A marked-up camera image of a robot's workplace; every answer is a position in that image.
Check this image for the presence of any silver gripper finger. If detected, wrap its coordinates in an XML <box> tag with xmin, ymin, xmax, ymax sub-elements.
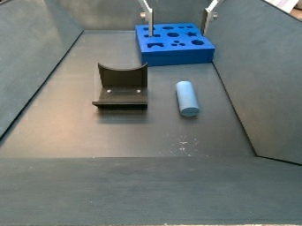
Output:
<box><xmin>202</xmin><ymin>0</ymin><xmax>219</xmax><ymax>34</ymax></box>
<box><xmin>138</xmin><ymin>0</ymin><xmax>154</xmax><ymax>31</ymax></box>

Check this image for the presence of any light blue oval cylinder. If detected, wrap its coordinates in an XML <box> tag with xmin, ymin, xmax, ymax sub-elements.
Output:
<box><xmin>177</xmin><ymin>81</ymin><xmax>199</xmax><ymax>117</ymax></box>

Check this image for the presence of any blue foam shape board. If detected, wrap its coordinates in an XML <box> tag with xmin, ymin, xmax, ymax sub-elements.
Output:
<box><xmin>137</xmin><ymin>23</ymin><xmax>215</xmax><ymax>66</ymax></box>

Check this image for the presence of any black curved fixture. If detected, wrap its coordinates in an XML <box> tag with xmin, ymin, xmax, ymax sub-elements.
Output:
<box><xmin>92</xmin><ymin>64</ymin><xmax>149</xmax><ymax>108</ymax></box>

